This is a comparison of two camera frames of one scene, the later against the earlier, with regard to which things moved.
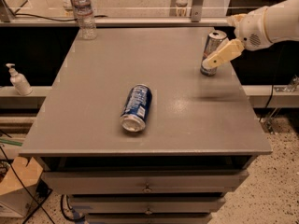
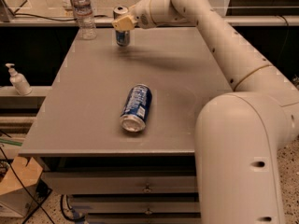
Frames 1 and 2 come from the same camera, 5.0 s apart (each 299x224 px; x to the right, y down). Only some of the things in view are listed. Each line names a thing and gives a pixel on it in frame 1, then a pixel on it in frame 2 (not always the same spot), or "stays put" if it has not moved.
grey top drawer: (138, 182) stays put
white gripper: (250, 31) → (142, 15)
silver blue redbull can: (214, 39) → (122, 36)
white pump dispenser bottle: (19, 81) stays put
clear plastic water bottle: (87, 28) stays put
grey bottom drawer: (148, 218) stays put
